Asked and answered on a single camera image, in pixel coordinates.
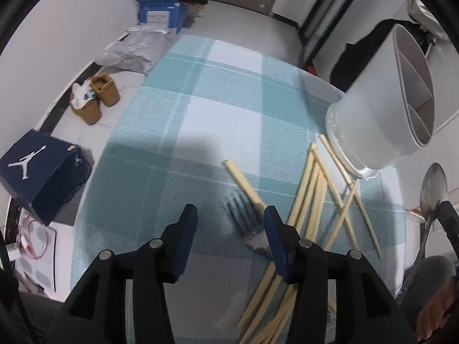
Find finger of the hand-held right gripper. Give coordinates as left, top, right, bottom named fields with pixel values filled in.
left=428, top=200, right=459, bottom=260

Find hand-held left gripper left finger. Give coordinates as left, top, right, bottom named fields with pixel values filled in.
left=45, top=204, right=199, bottom=344

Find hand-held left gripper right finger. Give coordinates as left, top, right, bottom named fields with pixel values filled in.
left=263, top=205, right=417, bottom=344

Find metal spoon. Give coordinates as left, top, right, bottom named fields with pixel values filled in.
left=398, top=162, right=449, bottom=298

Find metal fork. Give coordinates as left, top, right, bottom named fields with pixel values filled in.
left=229, top=194, right=274, bottom=256

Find pile of wooden chopsticks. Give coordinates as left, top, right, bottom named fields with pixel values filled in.
left=223, top=134, right=384, bottom=344

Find white divided utensil holder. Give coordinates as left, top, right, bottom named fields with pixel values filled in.
left=324, top=23, right=436, bottom=180

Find person's grey trouser leg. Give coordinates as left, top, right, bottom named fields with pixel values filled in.
left=402, top=256, right=456, bottom=316

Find person's bare foot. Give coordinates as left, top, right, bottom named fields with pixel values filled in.
left=415, top=285, right=458, bottom=343

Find blue white checked tablecloth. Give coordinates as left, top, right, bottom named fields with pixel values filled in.
left=70, top=35, right=407, bottom=344

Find white bathroom scale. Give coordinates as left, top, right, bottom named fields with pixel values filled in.
left=14, top=218, right=58, bottom=293

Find navy shoe box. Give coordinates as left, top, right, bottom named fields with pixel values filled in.
left=0, top=130, right=92, bottom=226

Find white socks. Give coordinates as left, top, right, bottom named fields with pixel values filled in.
left=71, top=81, right=97, bottom=110

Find black hanging jacket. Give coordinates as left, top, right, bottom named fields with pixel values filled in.
left=330, top=19, right=424, bottom=93

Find grey plastic mailing bag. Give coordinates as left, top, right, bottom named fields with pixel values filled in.
left=96, top=25, right=175, bottom=76

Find blue cardboard box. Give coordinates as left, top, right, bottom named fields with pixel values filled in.
left=134, top=0, right=189, bottom=35

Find black cable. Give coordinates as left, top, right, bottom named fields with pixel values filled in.
left=66, top=153, right=92, bottom=203

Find red cable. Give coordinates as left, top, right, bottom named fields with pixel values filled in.
left=20, top=217, right=49, bottom=259

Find black sliding door frame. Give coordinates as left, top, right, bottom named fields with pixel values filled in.
left=297, top=0, right=381, bottom=45

